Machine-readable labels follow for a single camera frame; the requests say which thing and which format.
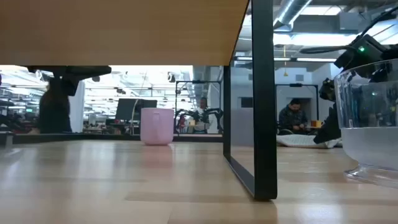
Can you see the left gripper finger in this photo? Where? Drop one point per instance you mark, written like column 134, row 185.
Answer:
column 94, row 69

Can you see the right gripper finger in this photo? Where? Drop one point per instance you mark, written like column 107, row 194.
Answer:
column 323, row 49

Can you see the pink cup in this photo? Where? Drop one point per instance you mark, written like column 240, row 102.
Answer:
column 157, row 127

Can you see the clear glass footed cup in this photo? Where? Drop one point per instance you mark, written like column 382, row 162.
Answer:
column 370, row 146

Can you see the black background robot arm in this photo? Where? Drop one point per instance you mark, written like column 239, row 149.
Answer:
column 186, row 116
column 214, row 113

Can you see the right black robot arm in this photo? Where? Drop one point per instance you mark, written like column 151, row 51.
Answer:
column 329, row 130

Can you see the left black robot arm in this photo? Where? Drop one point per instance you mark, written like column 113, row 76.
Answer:
column 54, row 109

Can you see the wooden shelf board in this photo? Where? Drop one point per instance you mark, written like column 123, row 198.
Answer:
column 124, row 31

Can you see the black metal shelf leg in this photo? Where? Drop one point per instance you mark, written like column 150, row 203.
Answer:
column 264, row 93

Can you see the black ceiling spotlight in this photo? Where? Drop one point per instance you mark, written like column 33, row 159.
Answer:
column 171, row 77
column 96, row 79

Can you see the ceiling light strip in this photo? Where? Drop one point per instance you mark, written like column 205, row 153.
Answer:
column 281, row 58
column 315, row 59

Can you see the white pillar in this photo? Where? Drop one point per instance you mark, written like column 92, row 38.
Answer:
column 77, row 105

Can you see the yellow hanging pendant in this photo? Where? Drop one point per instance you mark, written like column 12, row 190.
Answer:
column 285, row 73

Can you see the green lit sign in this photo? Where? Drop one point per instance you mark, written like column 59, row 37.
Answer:
column 29, row 110

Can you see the black computer monitor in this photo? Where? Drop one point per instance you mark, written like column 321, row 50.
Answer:
column 126, row 109
column 147, row 104

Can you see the yellow mug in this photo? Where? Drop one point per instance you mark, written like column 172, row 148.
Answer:
column 317, row 124

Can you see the person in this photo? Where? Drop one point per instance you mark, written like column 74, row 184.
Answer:
column 290, row 119
column 202, row 124

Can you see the wooden top grey workbench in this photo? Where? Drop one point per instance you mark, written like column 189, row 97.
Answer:
column 311, row 127

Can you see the grey block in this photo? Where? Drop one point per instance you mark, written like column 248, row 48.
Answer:
column 7, row 138

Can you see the white cloth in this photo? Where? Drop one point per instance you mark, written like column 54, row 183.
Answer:
column 295, row 140

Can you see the black metal station frame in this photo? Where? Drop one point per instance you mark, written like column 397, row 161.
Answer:
column 295, row 85

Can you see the silver ventilation duct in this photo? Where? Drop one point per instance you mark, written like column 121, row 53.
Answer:
column 287, row 12

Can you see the black table edge rail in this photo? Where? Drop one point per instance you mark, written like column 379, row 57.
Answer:
column 93, row 138

